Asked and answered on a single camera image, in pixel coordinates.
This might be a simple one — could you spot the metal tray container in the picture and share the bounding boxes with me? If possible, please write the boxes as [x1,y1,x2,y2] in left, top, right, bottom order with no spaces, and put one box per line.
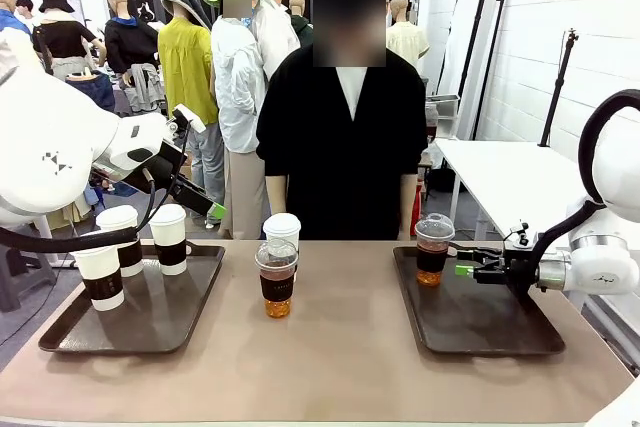
[424,93,461,138]

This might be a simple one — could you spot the black left arm cable sleeve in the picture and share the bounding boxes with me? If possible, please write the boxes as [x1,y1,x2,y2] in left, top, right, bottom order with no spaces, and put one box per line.
[0,166,159,254]

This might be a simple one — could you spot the mannequin in dark green top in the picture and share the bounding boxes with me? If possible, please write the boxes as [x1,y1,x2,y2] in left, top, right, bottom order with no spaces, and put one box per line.
[288,0,315,48]

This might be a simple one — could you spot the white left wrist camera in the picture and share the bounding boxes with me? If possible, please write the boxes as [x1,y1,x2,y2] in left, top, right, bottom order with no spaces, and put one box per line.
[172,104,207,134]

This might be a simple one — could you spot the black right arm cable sleeve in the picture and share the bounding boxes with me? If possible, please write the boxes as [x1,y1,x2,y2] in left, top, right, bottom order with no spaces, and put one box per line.
[529,89,640,293]

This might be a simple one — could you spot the person's left forearm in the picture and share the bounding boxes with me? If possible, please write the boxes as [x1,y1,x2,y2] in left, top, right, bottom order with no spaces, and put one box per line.
[398,174,419,241]

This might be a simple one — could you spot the mannequin with black bucket hat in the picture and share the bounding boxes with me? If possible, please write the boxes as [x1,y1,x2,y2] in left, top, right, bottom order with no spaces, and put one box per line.
[32,0,109,81]

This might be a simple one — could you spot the black tripod stand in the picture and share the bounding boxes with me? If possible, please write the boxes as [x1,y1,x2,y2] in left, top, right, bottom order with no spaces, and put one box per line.
[538,28,580,148]

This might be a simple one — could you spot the mannequin in cream blouse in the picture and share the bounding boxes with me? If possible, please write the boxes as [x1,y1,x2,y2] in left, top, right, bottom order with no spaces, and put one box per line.
[385,0,431,71]

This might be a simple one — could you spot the clear plastic iced coffee cup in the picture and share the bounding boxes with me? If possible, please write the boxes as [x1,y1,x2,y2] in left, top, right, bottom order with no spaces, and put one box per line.
[254,238,300,319]
[414,213,456,287]

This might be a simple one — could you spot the person in black cardigan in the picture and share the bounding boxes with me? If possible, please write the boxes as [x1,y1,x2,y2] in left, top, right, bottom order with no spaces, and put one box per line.
[255,0,429,241]

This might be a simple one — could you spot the mannequin in yellow blouse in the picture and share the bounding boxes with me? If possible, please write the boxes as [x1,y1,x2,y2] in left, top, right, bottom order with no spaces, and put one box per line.
[157,16,225,226]

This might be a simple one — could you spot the black arm cable sleeve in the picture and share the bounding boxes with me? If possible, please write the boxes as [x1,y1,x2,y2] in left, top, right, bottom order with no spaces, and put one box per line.
[0,166,159,254]
[529,89,640,293]

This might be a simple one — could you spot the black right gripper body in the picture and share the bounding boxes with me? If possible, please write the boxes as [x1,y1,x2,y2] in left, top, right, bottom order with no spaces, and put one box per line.
[474,245,544,291]

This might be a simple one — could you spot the blue jeans on torso form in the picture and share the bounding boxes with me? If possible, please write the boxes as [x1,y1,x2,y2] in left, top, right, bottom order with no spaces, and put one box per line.
[67,70,117,113]

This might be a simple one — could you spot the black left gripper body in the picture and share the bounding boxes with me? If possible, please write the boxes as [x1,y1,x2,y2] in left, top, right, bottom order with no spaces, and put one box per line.
[123,141,189,199]

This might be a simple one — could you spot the white paper cup black sleeve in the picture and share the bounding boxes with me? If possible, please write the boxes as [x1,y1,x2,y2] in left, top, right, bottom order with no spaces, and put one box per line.
[95,205,145,278]
[148,203,189,277]
[69,232,126,312]
[262,212,303,254]

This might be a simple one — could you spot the mannequin in blue white jacket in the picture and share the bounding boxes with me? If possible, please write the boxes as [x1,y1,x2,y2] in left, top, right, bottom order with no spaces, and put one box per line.
[0,0,31,36]

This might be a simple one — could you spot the large white table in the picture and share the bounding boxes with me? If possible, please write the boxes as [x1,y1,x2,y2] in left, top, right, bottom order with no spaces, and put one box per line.
[434,139,596,243]

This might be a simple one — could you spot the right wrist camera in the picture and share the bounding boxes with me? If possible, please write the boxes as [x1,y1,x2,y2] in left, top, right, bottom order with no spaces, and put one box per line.
[503,221,532,249]

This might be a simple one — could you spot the mannequin in black sweater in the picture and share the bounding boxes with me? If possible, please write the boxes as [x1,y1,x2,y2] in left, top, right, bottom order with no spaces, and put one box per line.
[103,0,167,116]

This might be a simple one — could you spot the person's right forearm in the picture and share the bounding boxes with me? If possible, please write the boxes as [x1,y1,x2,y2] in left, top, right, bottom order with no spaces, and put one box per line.
[266,174,290,241]

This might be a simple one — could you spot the dark brown serving tray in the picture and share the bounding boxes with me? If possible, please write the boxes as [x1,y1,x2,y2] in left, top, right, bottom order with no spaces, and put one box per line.
[38,245,227,354]
[393,245,567,357]

